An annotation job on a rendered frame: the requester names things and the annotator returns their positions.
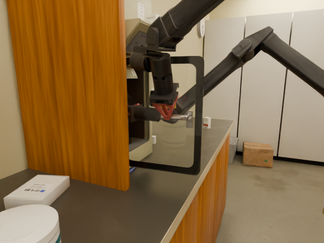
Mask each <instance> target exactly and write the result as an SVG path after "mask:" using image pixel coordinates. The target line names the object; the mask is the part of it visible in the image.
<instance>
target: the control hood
mask: <svg viewBox="0 0 324 243"><path fill-rule="evenodd" d="M150 25H151V23H149V22H147V21H145V20H143V19H141V18H135V19H126V20H125V45H126V48H127V46H128V45H129V44H130V42H131V41H132V40H133V38H134V37H135V36H136V34H137V33H138V32H139V31H142V32H144V33H147V30H148V27H149V26H150ZM131 53H132V52H130V51H126V54H131Z"/></svg>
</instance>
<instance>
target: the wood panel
mask: <svg viewBox="0 0 324 243"><path fill-rule="evenodd" d="M7 7H8V15H9V22H10V30H11V37H12V45H13V55H14V63H15V71H16V78H17V86H18V93H19V101H20V108H21V116H22V123H23V131H24V138H25V146H26V153H27V163H28V168H29V169H33V170H38V171H42V172H46V173H50V174H54V175H58V176H69V178H72V179H76V180H80V181H84V182H88V183H93V184H97V185H101V186H105V187H109V188H113V189H119V190H123V191H127V190H128V189H129V188H130V167H129V137H128V106H127V75H126V45H125V14H124V0H7Z"/></svg>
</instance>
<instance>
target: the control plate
mask: <svg viewBox="0 0 324 243"><path fill-rule="evenodd" d="M146 39H147V34H146V33H144V32H142V31H139V32H138V33H137V34H136V36H135V37H134V38H133V40H132V41H131V42H130V44H129V45H128V46H127V48H126V51H130V52H132V51H133V47H134V46H137V45H138V46H141V45H144V46H147V43H146ZM131 45H133V47H131Z"/></svg>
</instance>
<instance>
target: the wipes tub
mask: <svg viewBox="0 0 324 243"><path fill-rule="evenodd" d="M0 243H61V235H60V227H59V218H58V213H57V211H56V210H55V209H54V208H52V207H50V206H47V205H43V204H30V205H22V206H18V207H14V208H11V209H8V210H5V211H2V212H0Z"/></svg>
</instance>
